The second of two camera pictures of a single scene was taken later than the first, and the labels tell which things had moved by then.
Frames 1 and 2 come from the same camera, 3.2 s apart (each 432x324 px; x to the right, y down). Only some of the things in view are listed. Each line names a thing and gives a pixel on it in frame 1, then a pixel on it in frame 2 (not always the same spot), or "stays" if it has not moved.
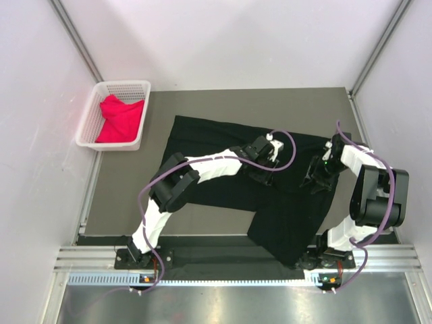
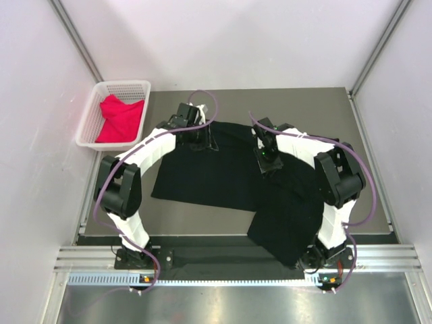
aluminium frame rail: x=393 y=257 stays
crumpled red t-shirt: x=122 y=120 stays
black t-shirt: x=288 y=218 stays
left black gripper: x=265 y=177 to x=207 y=142
